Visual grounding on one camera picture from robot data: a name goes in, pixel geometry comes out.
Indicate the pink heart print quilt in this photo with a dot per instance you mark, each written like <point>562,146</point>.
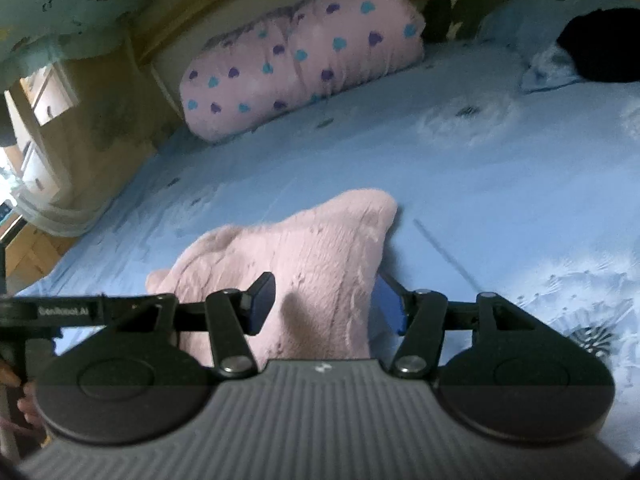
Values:
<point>300,60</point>

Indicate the dark brown and white cloth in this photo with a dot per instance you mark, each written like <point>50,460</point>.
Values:
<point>465,15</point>

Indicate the teal printed cloth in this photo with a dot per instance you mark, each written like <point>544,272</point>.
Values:
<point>75,0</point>

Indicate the wooden drawer cabinet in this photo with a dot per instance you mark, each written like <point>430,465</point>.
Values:
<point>47,95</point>

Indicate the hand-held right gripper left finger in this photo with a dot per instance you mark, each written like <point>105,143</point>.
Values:
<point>260,305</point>

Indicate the black cloth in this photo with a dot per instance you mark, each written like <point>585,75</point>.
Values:
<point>600,45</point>

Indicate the white sheer net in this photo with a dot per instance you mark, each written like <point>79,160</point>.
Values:
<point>65,215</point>

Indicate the pink knit cardigan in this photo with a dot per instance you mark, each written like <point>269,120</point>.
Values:
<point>310,260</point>

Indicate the person's left hand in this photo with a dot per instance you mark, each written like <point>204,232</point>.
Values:
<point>27,405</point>

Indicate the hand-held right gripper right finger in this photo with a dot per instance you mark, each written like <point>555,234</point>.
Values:
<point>390,305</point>

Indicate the blue pillow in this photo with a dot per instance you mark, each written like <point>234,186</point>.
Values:
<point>525,25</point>

